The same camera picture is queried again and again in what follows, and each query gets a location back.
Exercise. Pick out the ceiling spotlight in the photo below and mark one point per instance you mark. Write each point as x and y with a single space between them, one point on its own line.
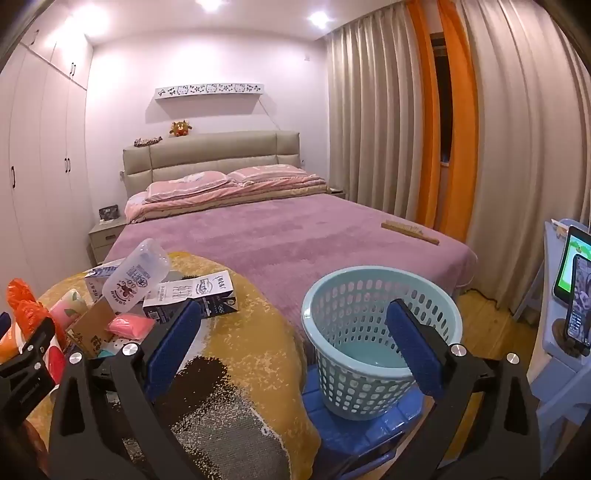
318 18
94 19
208 2

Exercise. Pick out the pink pillow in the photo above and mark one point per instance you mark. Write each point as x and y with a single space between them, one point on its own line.
265 174
184 187

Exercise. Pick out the dark box on nightstand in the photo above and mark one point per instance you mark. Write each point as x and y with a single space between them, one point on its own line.
109 213

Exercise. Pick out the light blue plastic basket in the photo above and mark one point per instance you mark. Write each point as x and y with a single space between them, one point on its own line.
351 295

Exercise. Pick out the clear plastic bottle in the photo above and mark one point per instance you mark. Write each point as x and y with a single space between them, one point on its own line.
134 277

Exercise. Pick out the wooden brush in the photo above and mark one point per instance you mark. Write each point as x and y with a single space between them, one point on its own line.
408 232

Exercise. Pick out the pink floral packet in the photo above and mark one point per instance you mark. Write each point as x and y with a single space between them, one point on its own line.
69 307

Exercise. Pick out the grey nightstand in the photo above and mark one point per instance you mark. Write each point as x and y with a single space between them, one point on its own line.
106 240
338 191

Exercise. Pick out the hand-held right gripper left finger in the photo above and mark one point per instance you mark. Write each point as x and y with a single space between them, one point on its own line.
175 341

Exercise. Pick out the black smartphone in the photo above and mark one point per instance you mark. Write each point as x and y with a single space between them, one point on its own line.
581 300

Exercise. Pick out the brown cardboard box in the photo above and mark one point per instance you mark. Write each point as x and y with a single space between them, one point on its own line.
90 330

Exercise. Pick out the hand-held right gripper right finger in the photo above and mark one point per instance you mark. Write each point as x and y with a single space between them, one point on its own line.
415 350

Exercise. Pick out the blue plastic stool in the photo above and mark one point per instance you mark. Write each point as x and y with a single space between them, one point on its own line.
332 434

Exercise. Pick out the tablet with green screen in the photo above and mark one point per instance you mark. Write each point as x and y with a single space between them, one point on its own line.
565 272

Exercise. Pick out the beige curtain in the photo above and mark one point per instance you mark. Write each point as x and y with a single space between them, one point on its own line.
369 115
521 138

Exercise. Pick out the leopard print cloth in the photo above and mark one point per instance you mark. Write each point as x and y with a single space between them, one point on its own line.
147 141

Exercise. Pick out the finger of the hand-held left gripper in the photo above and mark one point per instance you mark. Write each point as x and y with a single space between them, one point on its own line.
39 334

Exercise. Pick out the brown plush toy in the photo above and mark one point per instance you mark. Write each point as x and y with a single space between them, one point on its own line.
180 129

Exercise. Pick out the bed with purple bedspread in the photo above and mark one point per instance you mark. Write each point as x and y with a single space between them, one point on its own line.
295 230

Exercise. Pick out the window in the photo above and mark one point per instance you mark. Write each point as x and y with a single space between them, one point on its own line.
441 92

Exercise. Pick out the orange plastic packet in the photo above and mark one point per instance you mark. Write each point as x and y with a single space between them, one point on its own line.
25 300

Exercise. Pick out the light blue desk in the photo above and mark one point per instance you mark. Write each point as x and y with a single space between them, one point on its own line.
558 378

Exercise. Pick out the white printed wall shelf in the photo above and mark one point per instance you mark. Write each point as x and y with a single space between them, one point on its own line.
210 89

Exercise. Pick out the white wardrobe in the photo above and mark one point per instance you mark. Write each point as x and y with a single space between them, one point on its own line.
41 161

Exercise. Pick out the pink soft packet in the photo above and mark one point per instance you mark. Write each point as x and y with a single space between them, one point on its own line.
129 326

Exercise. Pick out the orange curtain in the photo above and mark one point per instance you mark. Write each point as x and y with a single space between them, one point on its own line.
427 138
461 138

